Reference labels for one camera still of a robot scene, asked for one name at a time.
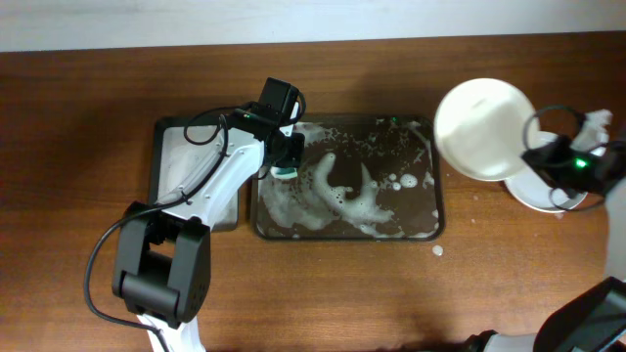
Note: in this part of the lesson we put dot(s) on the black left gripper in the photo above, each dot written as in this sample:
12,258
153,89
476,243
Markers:
291,151

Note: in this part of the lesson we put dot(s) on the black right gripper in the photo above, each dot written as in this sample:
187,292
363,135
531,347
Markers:
540,159

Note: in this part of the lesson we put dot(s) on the green yellow sponge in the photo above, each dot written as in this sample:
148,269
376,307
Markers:
283,173

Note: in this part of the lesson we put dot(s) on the cream plastic plate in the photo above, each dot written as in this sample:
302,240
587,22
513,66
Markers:
478,128

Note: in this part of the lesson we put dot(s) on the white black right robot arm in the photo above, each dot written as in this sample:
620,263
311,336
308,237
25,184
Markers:
595,320

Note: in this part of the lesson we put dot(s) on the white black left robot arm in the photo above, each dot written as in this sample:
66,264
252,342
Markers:
162,266

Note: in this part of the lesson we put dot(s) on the dark brown tray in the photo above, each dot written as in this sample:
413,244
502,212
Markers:
361,178

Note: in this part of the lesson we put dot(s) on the black soapy water tray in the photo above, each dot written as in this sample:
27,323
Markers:
173,159

